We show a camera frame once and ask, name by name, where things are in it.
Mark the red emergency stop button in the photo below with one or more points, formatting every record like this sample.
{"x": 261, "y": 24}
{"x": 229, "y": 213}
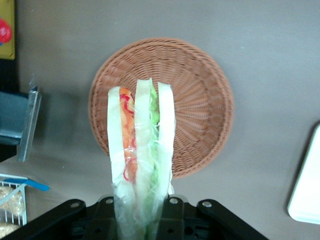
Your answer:
{"x": 4, "y": 31}

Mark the cream plastic tray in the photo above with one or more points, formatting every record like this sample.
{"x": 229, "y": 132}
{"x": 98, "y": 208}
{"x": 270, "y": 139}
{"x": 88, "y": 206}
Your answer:
{"x": 307, "y": 180}

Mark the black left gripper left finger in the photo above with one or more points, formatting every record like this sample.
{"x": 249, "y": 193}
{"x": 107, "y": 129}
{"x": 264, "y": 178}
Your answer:
{"x": 62, "y": 220}

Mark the grey metal box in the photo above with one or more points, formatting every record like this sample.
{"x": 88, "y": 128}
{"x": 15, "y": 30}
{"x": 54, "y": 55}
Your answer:
{"x": 15, "y": 117}

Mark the round brown wicker basket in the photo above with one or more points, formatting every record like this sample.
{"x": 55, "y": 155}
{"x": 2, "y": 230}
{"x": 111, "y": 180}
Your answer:
{"x": 200, "y": 107}

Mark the clear wrapped cracker pack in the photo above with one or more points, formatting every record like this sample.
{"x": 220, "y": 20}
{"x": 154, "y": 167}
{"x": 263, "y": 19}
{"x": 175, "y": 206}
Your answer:
{"x": 12, "y": 200}

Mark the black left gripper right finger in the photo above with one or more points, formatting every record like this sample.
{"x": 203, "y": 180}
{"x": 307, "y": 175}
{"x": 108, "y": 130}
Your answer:
{"x": 212, "y": 220}

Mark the triangle sandwich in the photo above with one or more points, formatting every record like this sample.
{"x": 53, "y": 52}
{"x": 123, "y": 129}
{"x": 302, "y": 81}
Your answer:
{"x": 140, "y": 150}

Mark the black and yellow control box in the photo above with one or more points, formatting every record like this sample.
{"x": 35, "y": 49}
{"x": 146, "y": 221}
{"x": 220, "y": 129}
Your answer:
{"x": 6, "y": 67}

